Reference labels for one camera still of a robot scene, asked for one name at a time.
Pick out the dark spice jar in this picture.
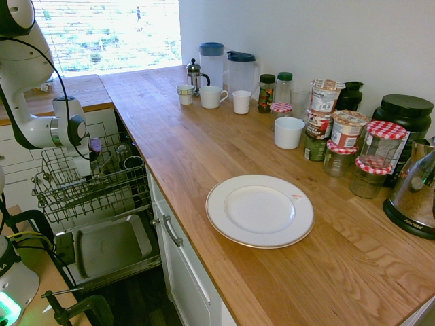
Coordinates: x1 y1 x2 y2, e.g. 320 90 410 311
257 73 276 113

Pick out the dark metal C-clamp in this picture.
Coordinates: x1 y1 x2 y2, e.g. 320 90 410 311
5 209 57 245
42 286 116 326

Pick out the glass French press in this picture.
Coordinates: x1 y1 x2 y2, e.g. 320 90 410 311
186 58 211 98

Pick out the white corner cabinet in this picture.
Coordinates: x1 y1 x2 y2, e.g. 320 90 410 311
0 107 125 218

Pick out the clear pitcher light blue lid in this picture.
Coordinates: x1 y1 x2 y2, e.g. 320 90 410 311
198 41 225 91

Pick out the clear pitcher dark blue lid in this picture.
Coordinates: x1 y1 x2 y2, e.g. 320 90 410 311
226 50 261 99

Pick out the white plate gold rim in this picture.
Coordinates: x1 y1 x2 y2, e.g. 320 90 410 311
205 174 316 250

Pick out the patterned paper cup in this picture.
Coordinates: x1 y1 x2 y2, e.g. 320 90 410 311
176 84 196 105

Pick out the white cabinet with drawer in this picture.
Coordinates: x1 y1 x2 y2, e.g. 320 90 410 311
145 166 239 326

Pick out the stainless steel electric kettle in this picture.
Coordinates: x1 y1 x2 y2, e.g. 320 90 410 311
383 135 435 241

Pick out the clear drinking glass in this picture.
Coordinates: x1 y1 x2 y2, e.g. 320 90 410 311
290 88 312 120

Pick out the black mug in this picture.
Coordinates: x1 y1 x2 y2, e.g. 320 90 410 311
122 155 145 170

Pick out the clear bottle green cap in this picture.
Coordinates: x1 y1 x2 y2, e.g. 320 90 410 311
275 71 294 105

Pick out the plain white round cup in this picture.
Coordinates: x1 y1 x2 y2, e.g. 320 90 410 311
273 117 306 150

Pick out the wire dishwasher rack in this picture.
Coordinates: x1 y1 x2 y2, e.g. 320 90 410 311
31 132 152 224

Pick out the yellow cable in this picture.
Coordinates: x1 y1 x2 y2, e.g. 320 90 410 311
6 230 55 245

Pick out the metal drawer handle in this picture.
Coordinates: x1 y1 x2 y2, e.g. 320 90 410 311
162 214 184 248

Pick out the large black supplement tub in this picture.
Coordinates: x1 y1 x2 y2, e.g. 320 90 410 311
372 94 435 188

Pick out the dishwasher with open door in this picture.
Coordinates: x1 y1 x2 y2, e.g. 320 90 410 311
52 110 163 295

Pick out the light wood robot stand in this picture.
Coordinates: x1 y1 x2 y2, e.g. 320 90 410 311
0 203 92 326

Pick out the red white yogurt cup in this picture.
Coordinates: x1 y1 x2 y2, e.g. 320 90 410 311
331 110 370 149

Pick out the upturned white yogurt cup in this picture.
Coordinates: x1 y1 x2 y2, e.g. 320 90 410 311
311 79 347 113

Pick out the window with blinds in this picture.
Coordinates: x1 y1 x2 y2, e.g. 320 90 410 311
32 0 182 74

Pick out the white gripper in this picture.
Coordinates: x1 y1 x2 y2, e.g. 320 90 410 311
70 144 92 178

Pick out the brown pudding cup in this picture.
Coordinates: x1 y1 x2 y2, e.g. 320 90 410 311
307 108 334 140

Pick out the green tin can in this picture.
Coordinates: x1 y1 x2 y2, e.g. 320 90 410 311
303 131 329 162

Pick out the large white mug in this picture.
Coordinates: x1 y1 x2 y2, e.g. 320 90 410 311
198 85 229 109

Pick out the clear glass jar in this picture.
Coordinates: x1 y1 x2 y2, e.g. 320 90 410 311
115 143 133 163

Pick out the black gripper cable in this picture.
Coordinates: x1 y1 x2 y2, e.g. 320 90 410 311
0 36 92 160

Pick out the white ribbed cup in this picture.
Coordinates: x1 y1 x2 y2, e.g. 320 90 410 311
232 90 253 115

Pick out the glass jar red checkered lid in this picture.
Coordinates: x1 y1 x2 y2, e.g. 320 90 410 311
359 121 408 168
349 156 394 200
270 102 294 132
322 139 360 178

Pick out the black thermos bottle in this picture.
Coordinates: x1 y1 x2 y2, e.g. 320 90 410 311
336 81 364 111

